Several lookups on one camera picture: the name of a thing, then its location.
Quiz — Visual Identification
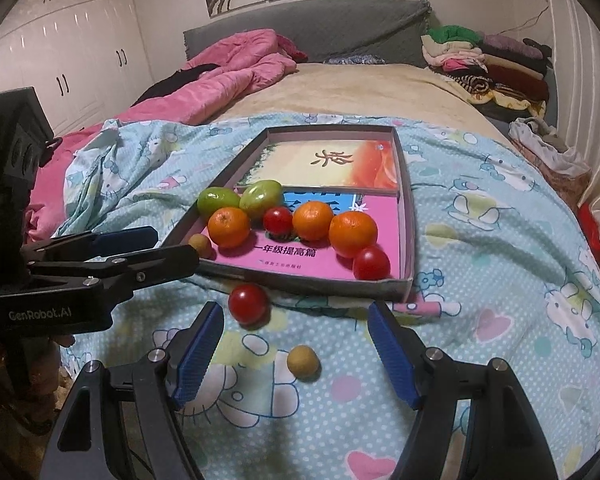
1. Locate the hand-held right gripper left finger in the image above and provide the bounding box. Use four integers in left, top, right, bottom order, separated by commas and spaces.
39, 301, 226, 480

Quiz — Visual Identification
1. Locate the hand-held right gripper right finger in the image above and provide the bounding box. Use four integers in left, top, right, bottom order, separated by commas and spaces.
367, 301, 556, 480

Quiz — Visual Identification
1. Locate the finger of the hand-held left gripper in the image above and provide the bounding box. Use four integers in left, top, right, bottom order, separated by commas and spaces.
22, 226, 160, 266
30, 244, 200, 306

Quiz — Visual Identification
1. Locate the tan longan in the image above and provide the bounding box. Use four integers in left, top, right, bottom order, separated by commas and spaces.
187, 233, 213, 259
286, 345, 320, 380

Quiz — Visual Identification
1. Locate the red cherry tomato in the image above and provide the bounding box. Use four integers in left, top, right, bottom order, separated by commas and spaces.
228, 283, 271, 326
352, 246, 392, 281
263, 206, 295, 236

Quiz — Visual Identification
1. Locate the orange mandarin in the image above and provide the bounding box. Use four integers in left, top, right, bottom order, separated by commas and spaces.
207, 207, 252, 249
328, 211, 379, 259
292, 200, 335, 242

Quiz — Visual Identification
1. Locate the shallow grey cardboard box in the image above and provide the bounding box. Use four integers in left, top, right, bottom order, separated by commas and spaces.
157, 126, 415, 303

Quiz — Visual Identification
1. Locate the small green jujube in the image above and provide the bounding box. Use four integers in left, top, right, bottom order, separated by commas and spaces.
197, 187, 242, 220

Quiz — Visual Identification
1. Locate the large green jujube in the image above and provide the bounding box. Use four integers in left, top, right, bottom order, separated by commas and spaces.
239, 180, 284, 221

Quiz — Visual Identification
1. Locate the light blue cat-print blanket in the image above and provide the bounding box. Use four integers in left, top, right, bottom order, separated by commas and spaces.
55, 112, 600, 480

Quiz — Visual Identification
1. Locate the pink workbook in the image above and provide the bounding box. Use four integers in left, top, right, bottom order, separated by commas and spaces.
207, 187, 406, 281

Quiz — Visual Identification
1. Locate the white wardrobe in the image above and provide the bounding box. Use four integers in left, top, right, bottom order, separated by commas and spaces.
0, 0, 153, 136

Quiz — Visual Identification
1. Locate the beige and orange book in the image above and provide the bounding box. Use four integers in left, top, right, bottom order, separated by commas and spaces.
239, 140, 400, 192

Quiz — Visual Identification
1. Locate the black garment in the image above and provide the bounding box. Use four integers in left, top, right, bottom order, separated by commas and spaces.
130, 62, 221, 107

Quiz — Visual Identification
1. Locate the pink quilt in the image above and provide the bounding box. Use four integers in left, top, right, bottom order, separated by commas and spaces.
25, 29, 308, 241

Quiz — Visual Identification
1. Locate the pink floral storage box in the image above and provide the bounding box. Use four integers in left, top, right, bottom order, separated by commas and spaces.
512, 142, 592, 211

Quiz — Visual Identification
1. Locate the red cloth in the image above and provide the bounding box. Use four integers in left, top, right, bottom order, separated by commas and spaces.
577, 202, 600, 261

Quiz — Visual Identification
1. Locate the beige bed sheet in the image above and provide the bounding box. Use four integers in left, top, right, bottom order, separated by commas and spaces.
207, 60, 511, 141

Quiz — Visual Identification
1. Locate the dark patterned pillow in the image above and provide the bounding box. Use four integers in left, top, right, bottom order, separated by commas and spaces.
322, 52, 388, 66

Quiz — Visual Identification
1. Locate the grey padded headboard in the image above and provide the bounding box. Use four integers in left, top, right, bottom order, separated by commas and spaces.
182, 0, 431, 68

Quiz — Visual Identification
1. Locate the stack of folded clothes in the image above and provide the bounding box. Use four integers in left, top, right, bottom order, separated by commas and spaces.
420, 25, 553, 121

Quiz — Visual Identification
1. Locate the cream curtain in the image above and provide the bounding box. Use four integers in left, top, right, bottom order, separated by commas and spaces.
542, 0, 600, 221

